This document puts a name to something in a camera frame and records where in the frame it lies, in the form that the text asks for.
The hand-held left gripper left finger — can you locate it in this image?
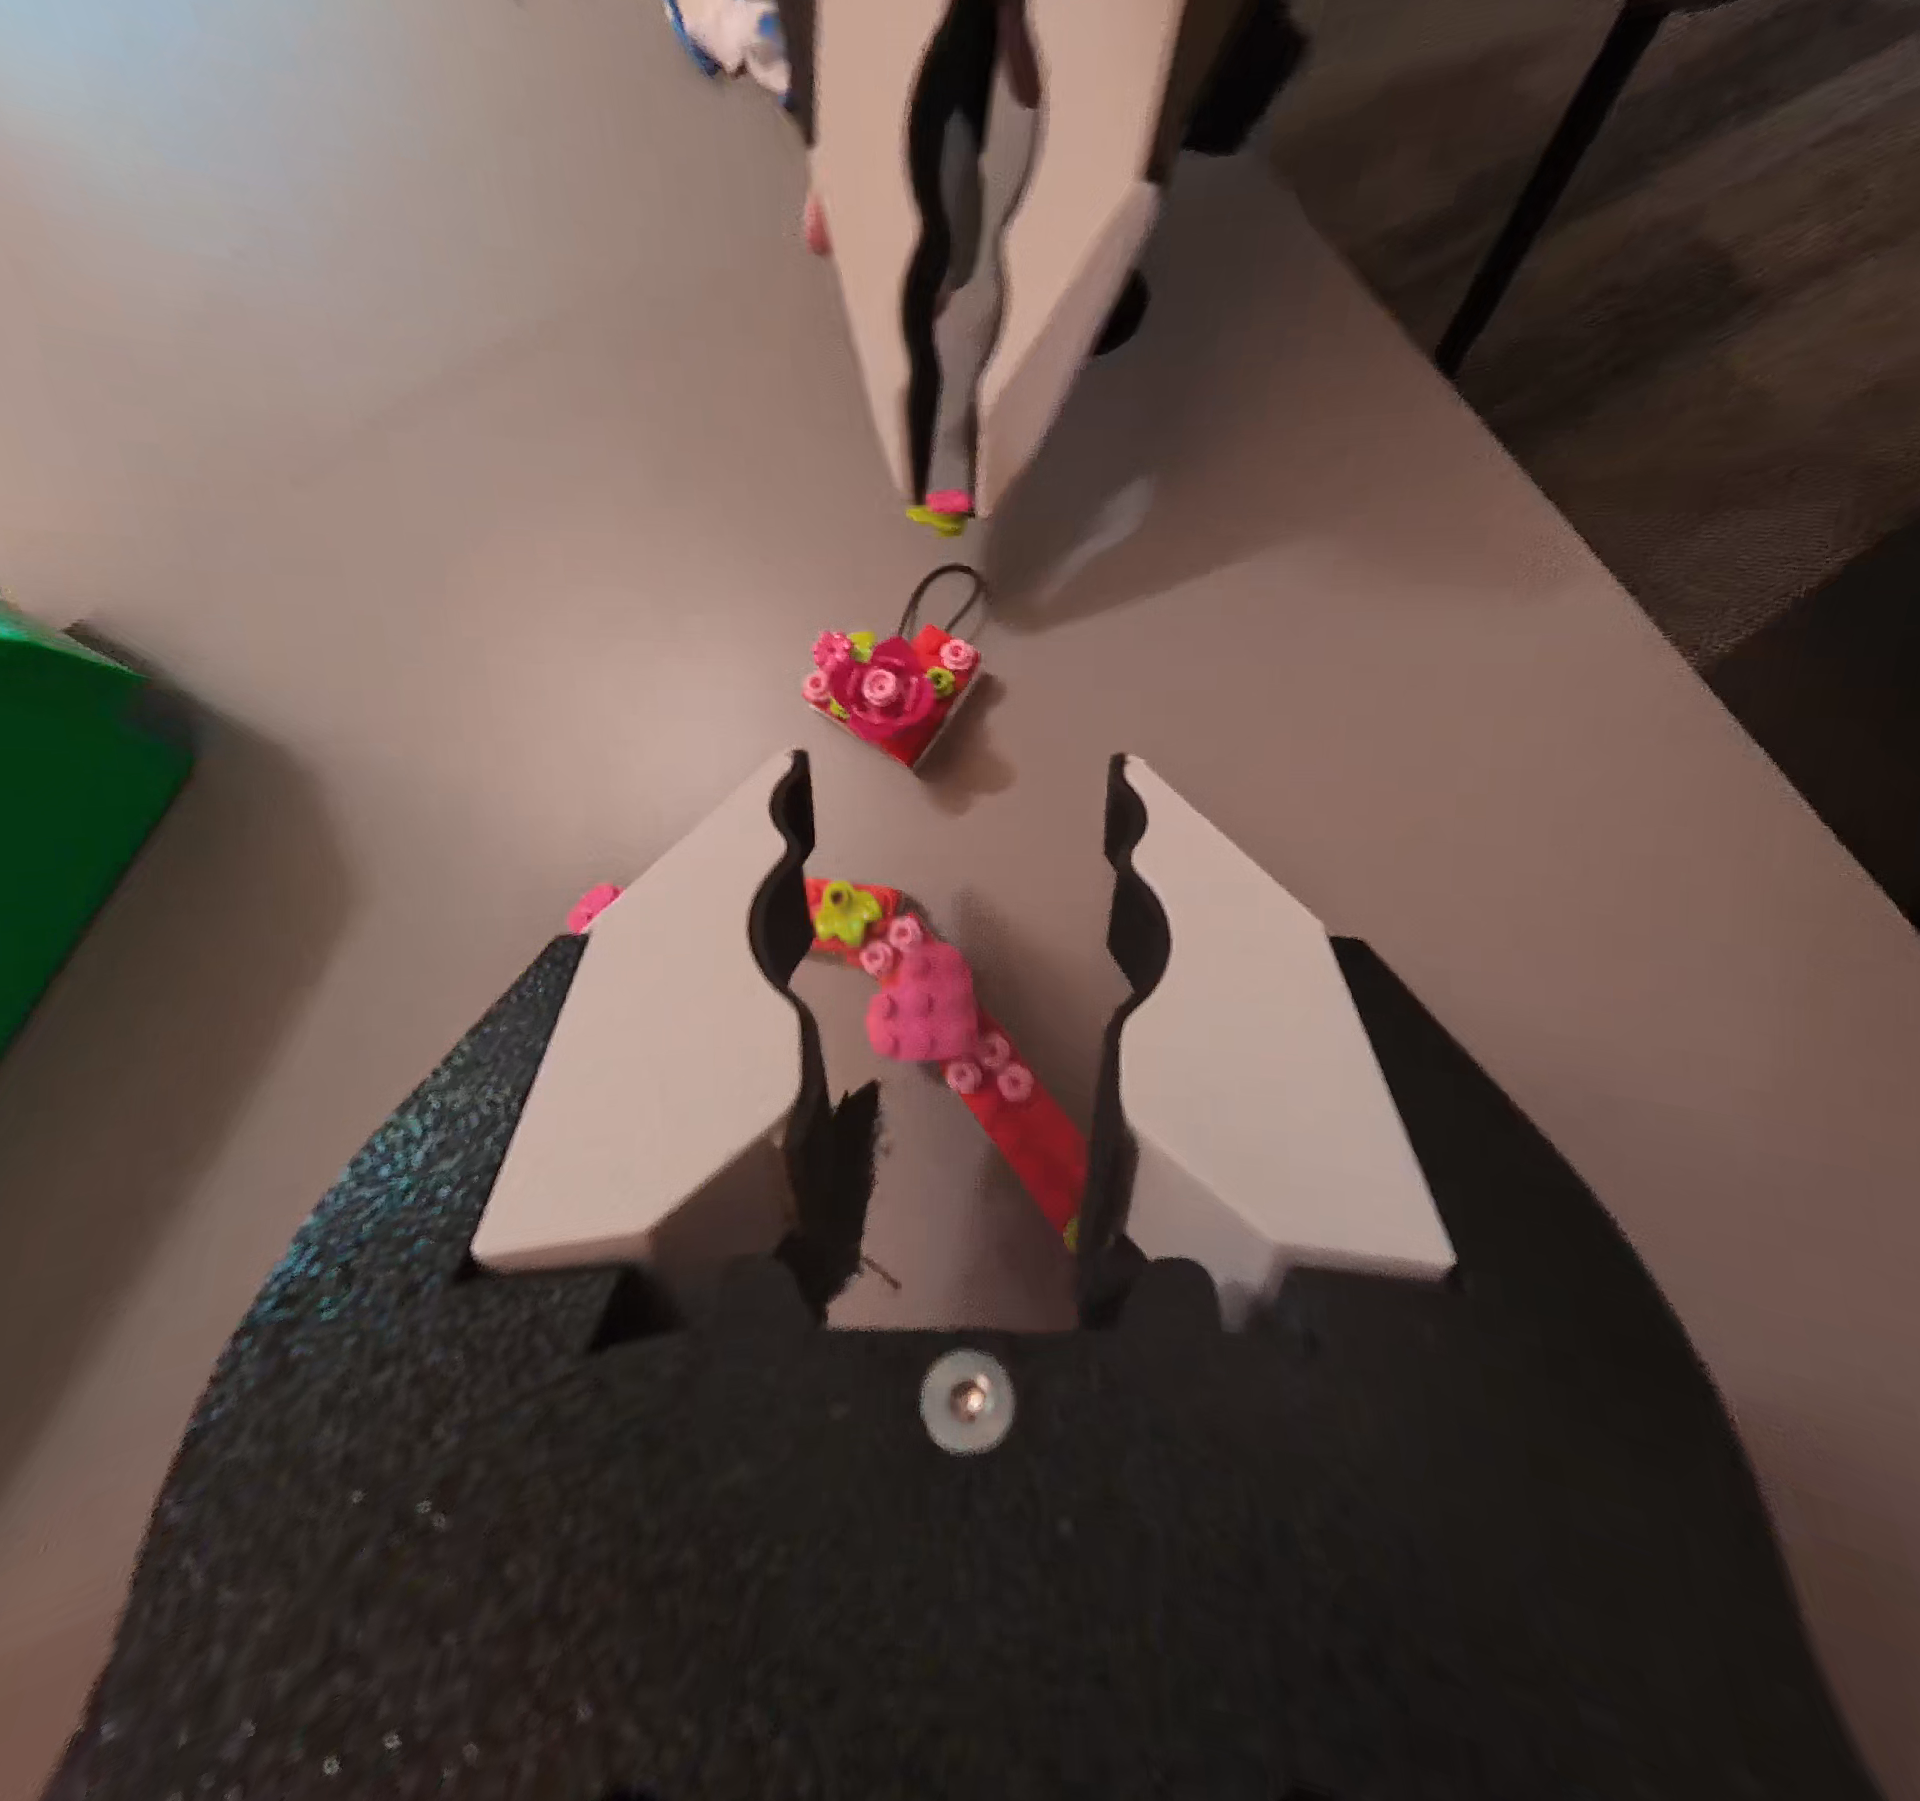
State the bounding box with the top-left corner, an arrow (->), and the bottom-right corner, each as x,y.
470,744 -> 883,1307

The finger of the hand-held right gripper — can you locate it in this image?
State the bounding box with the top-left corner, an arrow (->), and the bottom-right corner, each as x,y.
752,0 -> 991,502
963,0 -> 1221,512

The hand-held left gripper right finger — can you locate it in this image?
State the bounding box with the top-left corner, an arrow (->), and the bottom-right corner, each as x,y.
1075,751 -> 1460,1336

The red lego bracelet with hearts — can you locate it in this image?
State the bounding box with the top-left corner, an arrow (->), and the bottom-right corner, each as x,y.
799,872 -> 1093,1251

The lego heart pendant with cord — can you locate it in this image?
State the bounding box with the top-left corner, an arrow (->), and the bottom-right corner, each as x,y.
799,563 -> 991,771

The blue and white cloth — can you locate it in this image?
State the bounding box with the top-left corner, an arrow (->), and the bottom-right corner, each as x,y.
643,0 -> 794,110

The black metal leg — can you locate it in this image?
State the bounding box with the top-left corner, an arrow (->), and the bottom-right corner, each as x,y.
1431,0 -> 1672,378

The green plastic bin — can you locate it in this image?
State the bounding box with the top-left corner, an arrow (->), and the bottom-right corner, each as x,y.
0,599 -> 202,1058

